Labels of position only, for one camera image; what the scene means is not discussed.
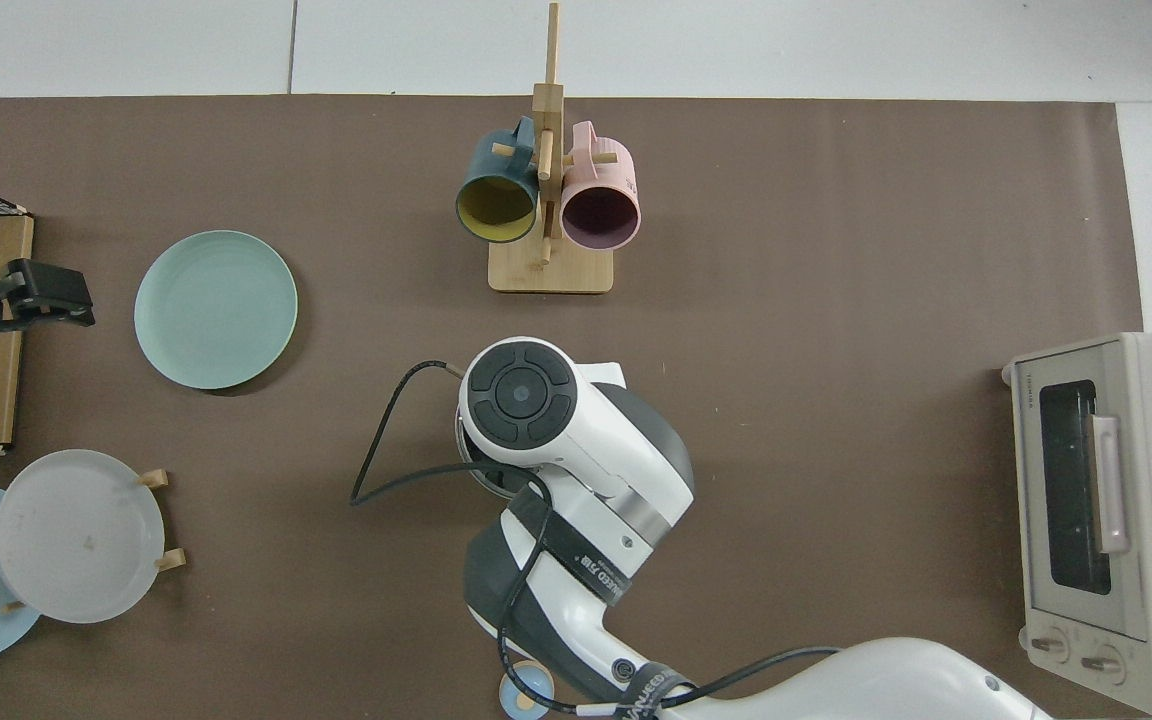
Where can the pale green plate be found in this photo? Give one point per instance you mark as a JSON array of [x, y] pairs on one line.
[[216, 310]]

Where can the wooden plate rack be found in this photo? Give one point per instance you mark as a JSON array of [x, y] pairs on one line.
[[152, 478]]

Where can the white frosted plate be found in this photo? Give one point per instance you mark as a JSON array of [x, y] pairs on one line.
[[76, 535]]

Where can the dark teal mug yellow inside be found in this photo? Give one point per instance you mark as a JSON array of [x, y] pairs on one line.
[[496, 205]]

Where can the wooden cup stand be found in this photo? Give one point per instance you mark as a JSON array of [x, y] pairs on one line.
[[550, 265]]

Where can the pink mug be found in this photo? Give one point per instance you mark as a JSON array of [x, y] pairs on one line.
[[601, 210]]

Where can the small blue round thing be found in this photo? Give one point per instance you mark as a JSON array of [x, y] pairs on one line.
[[516, 690]]

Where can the brown table cloth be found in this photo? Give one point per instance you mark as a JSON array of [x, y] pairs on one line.
[[886, 250]]

